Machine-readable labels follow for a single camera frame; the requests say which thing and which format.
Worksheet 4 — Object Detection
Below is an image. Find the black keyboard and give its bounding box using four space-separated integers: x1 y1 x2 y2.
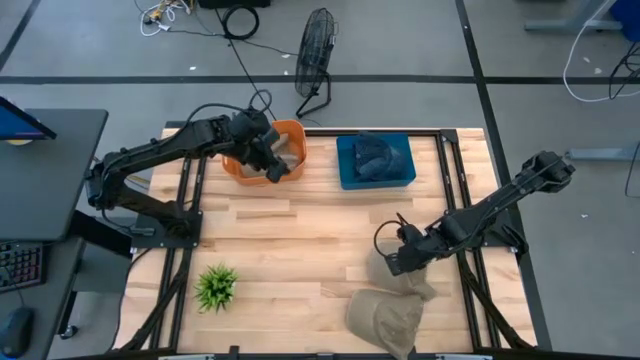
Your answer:
0 242 47 294

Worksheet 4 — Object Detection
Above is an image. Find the black keyboard desk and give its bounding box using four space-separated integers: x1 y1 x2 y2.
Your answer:
0 238 84 360

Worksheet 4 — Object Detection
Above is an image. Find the coiled black cable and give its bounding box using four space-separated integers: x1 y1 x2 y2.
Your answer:
221 4 261 42

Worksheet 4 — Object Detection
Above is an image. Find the black box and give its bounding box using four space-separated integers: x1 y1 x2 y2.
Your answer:
198 0 272 10

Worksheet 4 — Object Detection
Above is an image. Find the grey table leg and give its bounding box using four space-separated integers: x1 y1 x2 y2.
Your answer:
523 0 624 34

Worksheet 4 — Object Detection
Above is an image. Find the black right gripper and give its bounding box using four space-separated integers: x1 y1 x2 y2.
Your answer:
386 225 442 278

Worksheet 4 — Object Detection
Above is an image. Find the blue container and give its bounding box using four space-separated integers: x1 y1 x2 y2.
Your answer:
609 0 640 42

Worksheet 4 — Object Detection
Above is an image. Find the computer monitor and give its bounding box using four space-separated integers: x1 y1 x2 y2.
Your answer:
0 96 57 142

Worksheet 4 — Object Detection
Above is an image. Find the white floor cable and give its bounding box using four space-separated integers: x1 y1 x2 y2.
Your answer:
562 0 640 104

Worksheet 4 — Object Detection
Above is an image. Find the black floor fan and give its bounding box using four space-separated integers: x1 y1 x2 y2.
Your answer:
294 7 338 120

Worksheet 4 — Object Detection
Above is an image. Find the grey floor bar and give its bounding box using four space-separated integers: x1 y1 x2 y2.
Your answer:
564 143 640 163

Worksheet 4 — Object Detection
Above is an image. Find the black computer mouse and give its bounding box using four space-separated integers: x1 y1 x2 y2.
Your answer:
0 305 36 359

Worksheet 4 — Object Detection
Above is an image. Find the long black floor cable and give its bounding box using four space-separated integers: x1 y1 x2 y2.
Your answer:
213 7 300 124

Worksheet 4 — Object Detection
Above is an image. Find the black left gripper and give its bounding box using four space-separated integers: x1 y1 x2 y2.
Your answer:
231 109 293 184

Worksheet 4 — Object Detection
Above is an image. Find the white cable bundle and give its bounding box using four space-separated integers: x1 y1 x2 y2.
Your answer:
138 0 194 38

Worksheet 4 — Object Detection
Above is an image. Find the black floor cable bundle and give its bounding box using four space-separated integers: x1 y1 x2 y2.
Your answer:
608 42 640 101

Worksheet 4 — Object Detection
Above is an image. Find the blue plastic bin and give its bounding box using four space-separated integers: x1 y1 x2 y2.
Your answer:
335 131 417 192

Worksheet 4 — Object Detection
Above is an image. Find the orange plastic bin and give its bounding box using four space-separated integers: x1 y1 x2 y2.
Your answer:
221 118 308 188

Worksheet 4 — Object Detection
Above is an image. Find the small green artificial plant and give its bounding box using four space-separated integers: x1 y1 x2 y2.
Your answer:
193 263 240 314

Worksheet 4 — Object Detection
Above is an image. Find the black aluminium table frame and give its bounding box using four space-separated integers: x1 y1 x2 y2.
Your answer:
112 127 539 354

